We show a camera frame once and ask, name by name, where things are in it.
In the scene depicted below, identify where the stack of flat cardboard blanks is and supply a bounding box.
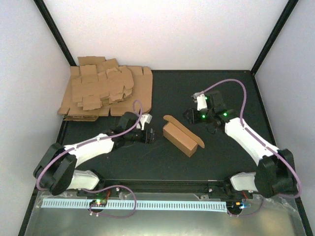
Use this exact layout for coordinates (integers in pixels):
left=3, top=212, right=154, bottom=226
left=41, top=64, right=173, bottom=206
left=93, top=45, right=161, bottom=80
left=57, top=56, right=153, bottom=121

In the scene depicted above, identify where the white slotted cable duct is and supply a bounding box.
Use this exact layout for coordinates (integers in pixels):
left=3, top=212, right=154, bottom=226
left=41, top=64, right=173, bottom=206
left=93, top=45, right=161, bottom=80
left=41, top=199, right=227, bottom=213

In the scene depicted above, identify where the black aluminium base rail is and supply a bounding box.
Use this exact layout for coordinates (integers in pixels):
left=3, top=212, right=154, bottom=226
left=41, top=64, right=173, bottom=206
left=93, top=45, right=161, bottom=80
left=97, top=179, right=235, bottom=198

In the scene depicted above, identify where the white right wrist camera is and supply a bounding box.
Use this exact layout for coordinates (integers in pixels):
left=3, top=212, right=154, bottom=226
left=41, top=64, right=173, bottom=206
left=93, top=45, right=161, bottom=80
left=192, top=92, right=208, bottom=111

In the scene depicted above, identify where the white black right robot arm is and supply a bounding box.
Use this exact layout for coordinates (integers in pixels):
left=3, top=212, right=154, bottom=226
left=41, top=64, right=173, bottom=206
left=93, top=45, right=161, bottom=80
left=183, top=91, right=298, bottom=198

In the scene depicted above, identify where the brown cardboard box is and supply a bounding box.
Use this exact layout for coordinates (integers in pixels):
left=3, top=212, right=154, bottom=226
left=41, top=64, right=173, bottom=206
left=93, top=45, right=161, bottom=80
left=162, top=115, right=205, bottom=157

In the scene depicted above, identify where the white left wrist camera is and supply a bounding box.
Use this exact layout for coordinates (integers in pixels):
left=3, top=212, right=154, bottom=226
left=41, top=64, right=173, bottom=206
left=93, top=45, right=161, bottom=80
left=136, top=114, right=152, bottom=130

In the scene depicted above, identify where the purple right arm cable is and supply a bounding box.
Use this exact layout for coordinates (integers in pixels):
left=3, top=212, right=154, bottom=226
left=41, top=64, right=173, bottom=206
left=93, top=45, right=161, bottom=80
left=196, top=79, right=304, bottom=218

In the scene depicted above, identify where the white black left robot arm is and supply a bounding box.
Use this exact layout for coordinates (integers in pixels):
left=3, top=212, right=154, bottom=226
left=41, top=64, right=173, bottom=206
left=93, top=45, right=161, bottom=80
left=33, top=112, right=155, bottom=196

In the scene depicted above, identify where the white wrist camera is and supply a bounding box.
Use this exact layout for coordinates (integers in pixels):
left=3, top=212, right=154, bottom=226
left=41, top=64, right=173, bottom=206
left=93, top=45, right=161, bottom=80
left=136, top=114, right=152, bottom=130
left=192, top=92, right=208, bottom=111

